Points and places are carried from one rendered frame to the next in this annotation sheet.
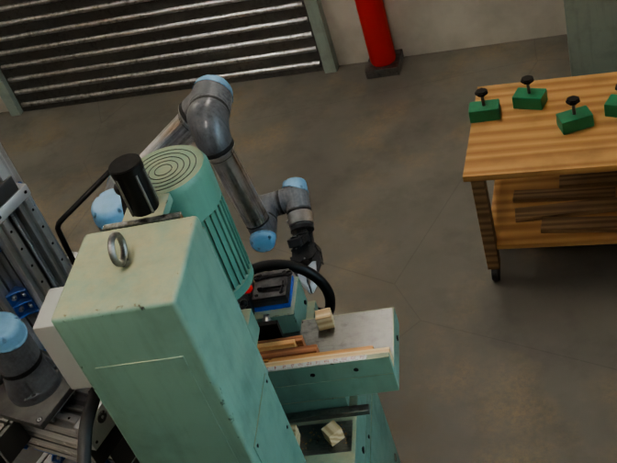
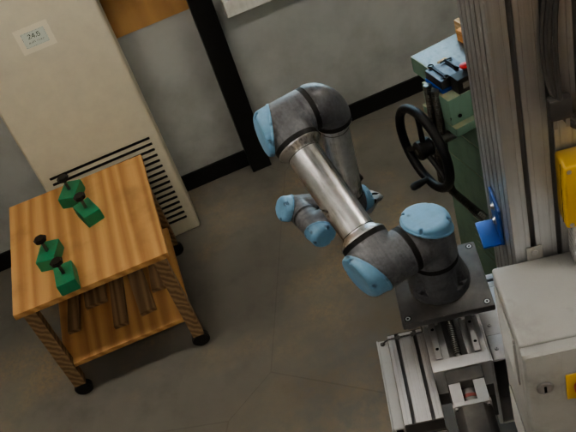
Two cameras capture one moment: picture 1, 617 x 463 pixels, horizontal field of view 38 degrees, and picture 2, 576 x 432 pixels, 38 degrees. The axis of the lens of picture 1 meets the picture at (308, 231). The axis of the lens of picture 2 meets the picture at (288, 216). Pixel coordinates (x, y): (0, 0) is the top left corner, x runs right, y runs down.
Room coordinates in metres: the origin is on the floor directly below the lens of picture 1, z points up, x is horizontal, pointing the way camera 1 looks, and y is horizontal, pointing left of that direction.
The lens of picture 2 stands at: (3.15, 1.58, 2.34)
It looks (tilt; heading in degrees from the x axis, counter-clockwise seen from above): 40 degrees down; 241
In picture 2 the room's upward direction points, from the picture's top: 20 degrees counter-clockwise
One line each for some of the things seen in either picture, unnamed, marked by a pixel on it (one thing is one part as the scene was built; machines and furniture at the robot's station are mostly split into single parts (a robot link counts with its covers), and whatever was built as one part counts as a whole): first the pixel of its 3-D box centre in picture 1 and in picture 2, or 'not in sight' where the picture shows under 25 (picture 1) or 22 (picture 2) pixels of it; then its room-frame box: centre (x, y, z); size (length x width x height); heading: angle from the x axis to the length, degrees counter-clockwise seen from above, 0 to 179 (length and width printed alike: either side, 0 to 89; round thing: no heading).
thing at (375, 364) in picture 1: (262, 378); not in sight; (1.47, 0.21, 0.93); 0.60 x 0.02 x 0.06; 74
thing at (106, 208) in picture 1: (117, 216); (426, 235); (2.23, 0.51, 0.98); 0.13 x 0.12 x 0.14; 167
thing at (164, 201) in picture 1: (141, 202); not in sight; (1.38, 0.26, 1.53); 0.08 x 0.08 x 0.17; 74
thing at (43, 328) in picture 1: (74, 337); not in sight; (1.25, 0.45, 1.40); 0.10 x 0.06 x 0.16; 164
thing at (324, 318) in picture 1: (324, 319); not in sight; (1.60, 0.03, 0.92); 0.04 x 0.03 x 0.04; 81
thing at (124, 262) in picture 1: (117, 250); not in sight; (1.24, 0.31, 1.55); 0.06 x 0.02 x 0.07; 164
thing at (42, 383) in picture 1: (28, 372); not in sight; (1.84, 0.82, 0.87); 0.15 x 0.15 x 0.10
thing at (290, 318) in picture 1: (274, 310); (455, 93); (1.69, 0.15, 0.91); 0.15 x 0.14 x 0.09; 74
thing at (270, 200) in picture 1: (265, 209); (320, 224); (2.25, 0.10, 0.82); 0.11 x 0.11 x 0.08; 77
